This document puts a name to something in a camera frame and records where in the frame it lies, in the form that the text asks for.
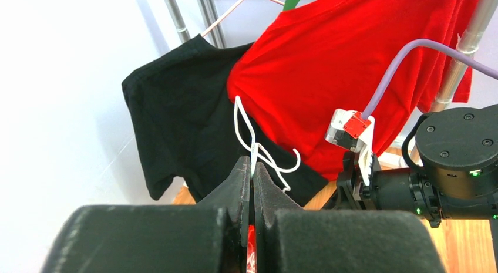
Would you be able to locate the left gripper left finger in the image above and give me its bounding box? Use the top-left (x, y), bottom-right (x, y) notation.
top-left (42, 157), bottom-right (250, 272)

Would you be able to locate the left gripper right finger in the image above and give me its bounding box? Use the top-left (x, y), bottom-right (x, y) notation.
top-left (253, 163), bottom-right (445, 272)

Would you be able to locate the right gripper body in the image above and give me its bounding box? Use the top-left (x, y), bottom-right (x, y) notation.
top-left (335, 151), bottom-right (420, 213)

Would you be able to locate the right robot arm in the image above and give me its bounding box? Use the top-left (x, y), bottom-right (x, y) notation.
top-left (325, 105), bottom-right (497, 228)

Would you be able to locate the red plastic bin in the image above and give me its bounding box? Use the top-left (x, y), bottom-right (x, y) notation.
top-left (246, 225), bottom-right (257, 273)

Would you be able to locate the black t-shirt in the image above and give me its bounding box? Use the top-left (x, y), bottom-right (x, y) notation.
top-left (121, 33), bottom-right (330, 203)

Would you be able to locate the red sweater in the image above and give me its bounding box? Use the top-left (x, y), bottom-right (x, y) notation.
top-left (227, 0), bottom-right (478, 181)

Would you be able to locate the white clothes rack pole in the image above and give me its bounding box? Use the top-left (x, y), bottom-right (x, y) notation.
top-left (430, 0), bottom-right (497, 112)

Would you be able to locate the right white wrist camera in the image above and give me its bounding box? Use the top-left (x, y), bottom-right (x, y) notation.
top-left (325, 109), bottom-right (375, 186)

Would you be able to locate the pink wire hanger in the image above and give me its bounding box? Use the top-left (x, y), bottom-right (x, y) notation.
top-left (200, 0), bottom-right (287, 39)

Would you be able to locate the aluminium frame rail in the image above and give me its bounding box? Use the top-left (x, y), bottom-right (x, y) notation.
top-left (164, 0), bottom-right (220, 43)

